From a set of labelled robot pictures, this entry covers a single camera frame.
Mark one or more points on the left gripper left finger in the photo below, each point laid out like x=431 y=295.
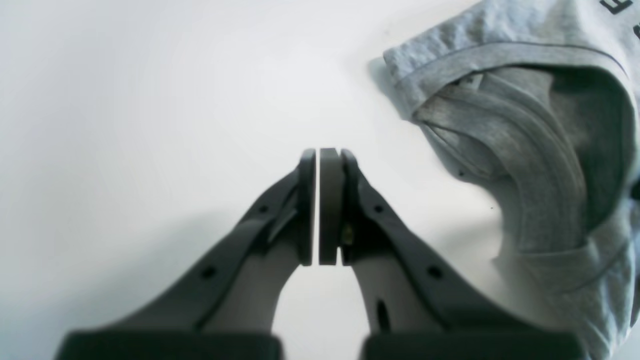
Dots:
x=223 y=307

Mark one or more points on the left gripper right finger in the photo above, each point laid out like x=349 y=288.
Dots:
x=418 y=307

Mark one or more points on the grey T-shirt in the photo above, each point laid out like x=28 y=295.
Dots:
x=546 y=92

